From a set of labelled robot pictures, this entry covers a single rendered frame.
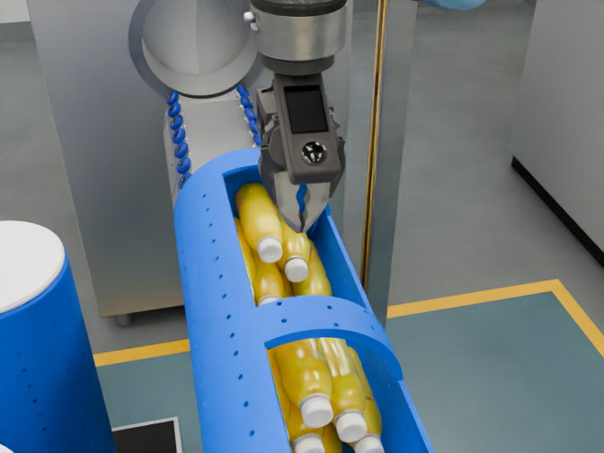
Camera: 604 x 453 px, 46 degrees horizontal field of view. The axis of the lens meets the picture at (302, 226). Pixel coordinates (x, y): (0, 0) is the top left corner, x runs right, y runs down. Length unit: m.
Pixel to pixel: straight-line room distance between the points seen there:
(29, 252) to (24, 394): 0.27
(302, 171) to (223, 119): 1.38
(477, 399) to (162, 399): 1.05
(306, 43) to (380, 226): 1.02
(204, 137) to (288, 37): 1.30
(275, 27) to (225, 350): 0.44
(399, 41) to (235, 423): 0.85
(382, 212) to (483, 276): 1.40
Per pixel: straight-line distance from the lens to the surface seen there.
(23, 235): 1.47
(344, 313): 0.93
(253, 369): 0.87
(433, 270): 2.95
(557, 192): 3.30
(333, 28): 0.66
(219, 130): 1.96
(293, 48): 0.66
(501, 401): 2.51
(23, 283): 1.35
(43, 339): 1.38
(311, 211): 0.77
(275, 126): 0.70
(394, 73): 1.45
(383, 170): 1.55
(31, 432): 1.53
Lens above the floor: 1.86
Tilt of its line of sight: 36 degrees down
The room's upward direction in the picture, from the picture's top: straight up
